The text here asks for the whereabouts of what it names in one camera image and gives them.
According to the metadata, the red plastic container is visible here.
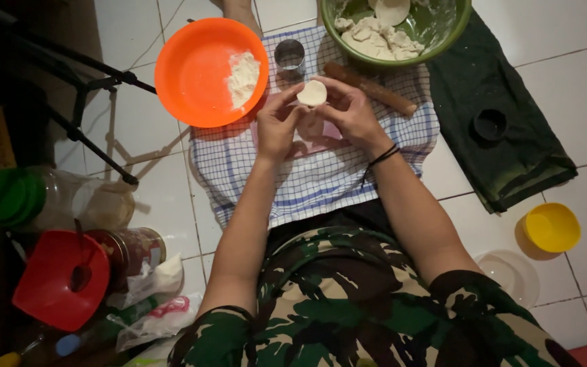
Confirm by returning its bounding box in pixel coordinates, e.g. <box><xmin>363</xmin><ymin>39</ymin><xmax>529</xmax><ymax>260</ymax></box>
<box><xmin>12</xmin><ymin>230</ymin><xmax>111</xmax><ymax>332</ymax></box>

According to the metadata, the blue bottle cap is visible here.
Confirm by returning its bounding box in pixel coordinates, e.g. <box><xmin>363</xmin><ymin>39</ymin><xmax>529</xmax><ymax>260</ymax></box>
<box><xmin>55</xmin><ymin>334</ymin><xmax>82</xmax><ymax>357</ymax></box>

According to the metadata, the person's right hand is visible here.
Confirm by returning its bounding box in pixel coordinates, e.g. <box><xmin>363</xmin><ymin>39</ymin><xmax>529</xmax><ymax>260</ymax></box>
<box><xmin>311</xmin><ymin>76</ymin><xmax>389</xmax><ymax>155</ymax></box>

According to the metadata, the clear plastic lid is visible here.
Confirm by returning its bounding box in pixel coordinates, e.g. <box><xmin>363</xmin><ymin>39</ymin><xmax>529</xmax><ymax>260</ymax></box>
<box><xmin>474</xmin><ymin>249</ymin><xmax>541</xmax><ymax>310</ymax></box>

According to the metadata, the dark green towel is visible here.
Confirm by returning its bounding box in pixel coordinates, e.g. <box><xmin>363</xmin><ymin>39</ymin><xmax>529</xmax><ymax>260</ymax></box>
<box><xmin>426</xmin><ymin>9</ymin><xmax>579</xmax><ymax>214</ymax></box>

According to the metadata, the brown wooden rolling pin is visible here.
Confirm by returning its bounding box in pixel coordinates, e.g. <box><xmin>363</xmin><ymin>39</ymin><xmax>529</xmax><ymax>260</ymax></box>
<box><xmin>323</xmin><ymin>62</ymin><xmax>419</xmax><ymax>117</ymax></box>

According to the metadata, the person's left hand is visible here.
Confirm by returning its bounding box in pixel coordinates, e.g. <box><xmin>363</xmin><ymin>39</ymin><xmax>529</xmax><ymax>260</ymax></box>
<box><xmin>256</xmin><ymin>82</ymin><xmax>308</xmax><ymax>163</ymax></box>

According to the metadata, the lump of white dough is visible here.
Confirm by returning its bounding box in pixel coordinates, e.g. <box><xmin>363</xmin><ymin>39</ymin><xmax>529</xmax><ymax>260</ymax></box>
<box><xmin>334</xmin><ymin>16</ymin><xmax>426</xmax><ymax>61</ymax></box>

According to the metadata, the clear jar with green lid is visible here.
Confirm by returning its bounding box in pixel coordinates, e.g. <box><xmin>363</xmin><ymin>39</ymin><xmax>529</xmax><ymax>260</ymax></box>
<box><xmin>0</xmin><ymin>166</ymin><xmax>136</xmax><ymax>232</ymax></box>

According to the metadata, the pink plastic board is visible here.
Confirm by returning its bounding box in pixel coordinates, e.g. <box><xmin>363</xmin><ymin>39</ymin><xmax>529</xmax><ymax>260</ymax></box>
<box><xmin>251</xmin><ymin>108</ymin><xmax>351</xmax><ymax>160</ymax></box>

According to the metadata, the green plastic bowl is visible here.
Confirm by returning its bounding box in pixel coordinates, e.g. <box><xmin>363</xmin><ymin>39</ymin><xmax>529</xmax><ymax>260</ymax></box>
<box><xmin>320</xmin><ymin>0</ymin><xmax>473</xmax><ymax>68</ymax></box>

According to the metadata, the yellow plastic cup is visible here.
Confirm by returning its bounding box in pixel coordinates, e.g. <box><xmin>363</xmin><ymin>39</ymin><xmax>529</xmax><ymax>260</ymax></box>
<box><xmin>515</xmin><ymin>202</ymin><xmax>582</xmax><ymax>261</ymax></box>

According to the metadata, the white plastic bag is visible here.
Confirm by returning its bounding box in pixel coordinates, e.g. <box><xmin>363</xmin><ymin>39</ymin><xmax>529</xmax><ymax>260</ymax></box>
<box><xmin>106</xmin><ymin>253</ymin><xmax>184</xmax><ymax>310</ymax></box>

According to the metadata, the black wrist band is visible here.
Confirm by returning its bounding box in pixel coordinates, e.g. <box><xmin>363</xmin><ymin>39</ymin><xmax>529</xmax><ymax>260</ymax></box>
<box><xmin>361</xmin><ymin>143</ymin><xmax>401</xmax><ymax>187</ymax></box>

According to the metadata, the flat dough round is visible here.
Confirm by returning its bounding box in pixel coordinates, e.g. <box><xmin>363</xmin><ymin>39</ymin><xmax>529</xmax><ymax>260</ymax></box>
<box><xmin>368</xmin><ymin>0</ymin><xmax>412</xmax><ymax>27</ymax></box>

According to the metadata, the red tin can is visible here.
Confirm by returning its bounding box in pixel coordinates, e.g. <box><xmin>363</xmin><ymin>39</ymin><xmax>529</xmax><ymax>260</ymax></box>
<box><xmin>86</xmin><ymin>227</ymin><xmax>167</xmax><ymax>295</ymax></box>

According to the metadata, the round metal cutter ring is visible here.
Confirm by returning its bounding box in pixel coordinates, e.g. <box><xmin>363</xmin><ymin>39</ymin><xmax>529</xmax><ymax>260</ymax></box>
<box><xmin>274</xmin><ymin>39</ymin><xmax>306</xmax><ymax>81</ymax></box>

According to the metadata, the black tripod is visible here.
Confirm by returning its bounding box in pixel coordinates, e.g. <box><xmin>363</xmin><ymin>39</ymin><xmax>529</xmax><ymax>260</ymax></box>
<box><xmin>0</xmin><ymin>0</ymin><xmax>158</xmax><ymax>186</ymax></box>

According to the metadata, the dark metal spoon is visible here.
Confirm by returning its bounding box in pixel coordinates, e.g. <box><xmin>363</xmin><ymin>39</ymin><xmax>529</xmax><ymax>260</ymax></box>
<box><xmin>69</xmin><ymin>218</ymin><xmax>93</xmax><ymax>293</ymax></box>

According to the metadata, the orange plastic bowl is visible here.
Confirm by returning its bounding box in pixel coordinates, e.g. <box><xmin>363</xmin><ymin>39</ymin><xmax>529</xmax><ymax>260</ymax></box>
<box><xmin>154</xmin><ymin>18</ymin><xmax>270</xmax><ymax>128</ymax></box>

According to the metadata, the camouflage shirt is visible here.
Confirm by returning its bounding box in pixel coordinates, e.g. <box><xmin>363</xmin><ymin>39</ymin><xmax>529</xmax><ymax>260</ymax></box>
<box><xmin>167</xmin><ymin>199</ymin><xmax>583</xmax><ymax>367</ymax></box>

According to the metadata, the heap of white flour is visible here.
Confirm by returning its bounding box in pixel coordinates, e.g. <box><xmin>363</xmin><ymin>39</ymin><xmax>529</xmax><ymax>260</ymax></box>
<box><xmin>227</xmin><ymin>51</ymin><xmax>262</xmax><ymax>110</ymax></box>

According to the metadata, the small black round lid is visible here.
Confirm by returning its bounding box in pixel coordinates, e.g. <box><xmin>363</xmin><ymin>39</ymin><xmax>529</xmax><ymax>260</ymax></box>
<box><xmin>473</xmin><ymin>108</ymin><xmax>508</xmax><ymax>142</ymax></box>

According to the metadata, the clear bag with red print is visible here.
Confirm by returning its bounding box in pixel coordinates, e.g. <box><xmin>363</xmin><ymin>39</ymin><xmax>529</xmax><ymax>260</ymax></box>
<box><xmin>106</xmin><ymin>292</ymin><xmax>203</xmax><ymax>353</ymax></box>

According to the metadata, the blue checked white cloth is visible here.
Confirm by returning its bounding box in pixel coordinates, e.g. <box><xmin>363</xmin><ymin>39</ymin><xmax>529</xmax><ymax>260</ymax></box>
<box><xmin>190</xmin><ymin>24</ymin><xmax>441</xmax><ymax>230</ymax></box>

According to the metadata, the round dough disc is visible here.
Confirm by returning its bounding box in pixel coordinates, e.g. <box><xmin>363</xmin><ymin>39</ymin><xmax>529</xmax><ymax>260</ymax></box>
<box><xmin>297</xmin><ymin>80</ymin><xmax>328</xmax><ymax>108</ymax></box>

